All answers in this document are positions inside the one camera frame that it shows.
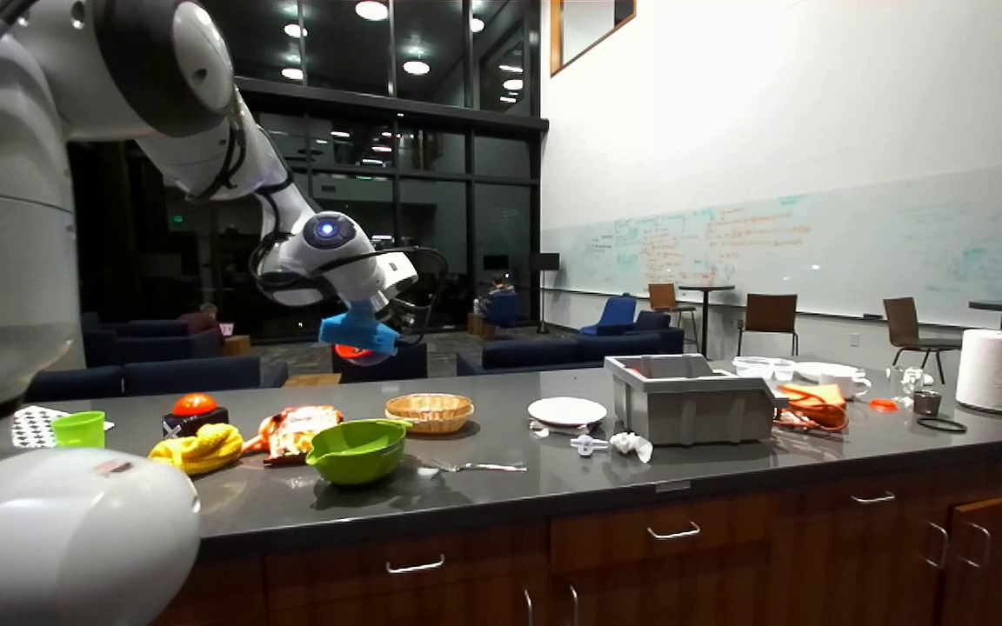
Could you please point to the orange and blue bowl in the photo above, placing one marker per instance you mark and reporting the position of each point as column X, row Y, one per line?
column 355, row 355

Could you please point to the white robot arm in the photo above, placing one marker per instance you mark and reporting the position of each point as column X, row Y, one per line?
column 98, row 538

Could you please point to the green bowl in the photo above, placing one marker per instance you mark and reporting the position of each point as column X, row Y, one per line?
column 355, row 451

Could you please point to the white plate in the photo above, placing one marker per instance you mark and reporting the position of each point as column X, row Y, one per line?
column 566, row 413

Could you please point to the blue armchair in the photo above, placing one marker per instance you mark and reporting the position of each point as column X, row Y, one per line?
column 617, row 315

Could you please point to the woven wicker basket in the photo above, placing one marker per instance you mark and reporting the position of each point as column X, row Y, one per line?
column 428, row 413

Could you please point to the dark blue sofa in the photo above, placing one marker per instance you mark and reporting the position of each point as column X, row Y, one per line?
column 566, row 349

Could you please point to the crumpled white wrapper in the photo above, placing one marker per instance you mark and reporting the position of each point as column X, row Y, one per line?
column 619, row 442

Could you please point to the metal spoon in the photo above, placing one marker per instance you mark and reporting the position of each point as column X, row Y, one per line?
column 469, row 468

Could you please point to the grey metal bin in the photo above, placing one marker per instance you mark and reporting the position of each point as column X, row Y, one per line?
column 687, row 403

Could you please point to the round high table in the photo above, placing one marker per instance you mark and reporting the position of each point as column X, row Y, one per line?
column 705, row 293

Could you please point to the snack bag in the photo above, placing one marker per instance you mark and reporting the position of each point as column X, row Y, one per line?
column 288, row 432

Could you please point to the wooden chair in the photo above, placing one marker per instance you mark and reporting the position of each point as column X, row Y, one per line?
column 770, row 315

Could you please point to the orange dome button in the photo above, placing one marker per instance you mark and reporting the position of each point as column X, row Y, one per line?
column 194, row 409

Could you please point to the yellow knitted cloth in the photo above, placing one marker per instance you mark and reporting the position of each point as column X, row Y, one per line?
column 200, row 453

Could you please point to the orange food packet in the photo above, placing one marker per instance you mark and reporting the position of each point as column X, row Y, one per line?
column 813, row 409

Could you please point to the small green cup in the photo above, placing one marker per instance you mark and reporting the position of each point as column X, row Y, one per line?
column 81, row 428

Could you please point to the white paper towel roll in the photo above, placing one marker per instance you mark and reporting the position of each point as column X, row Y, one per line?
column 978, row 378

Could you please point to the blue wrist camera box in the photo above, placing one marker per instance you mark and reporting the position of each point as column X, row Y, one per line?
column 359, row 329

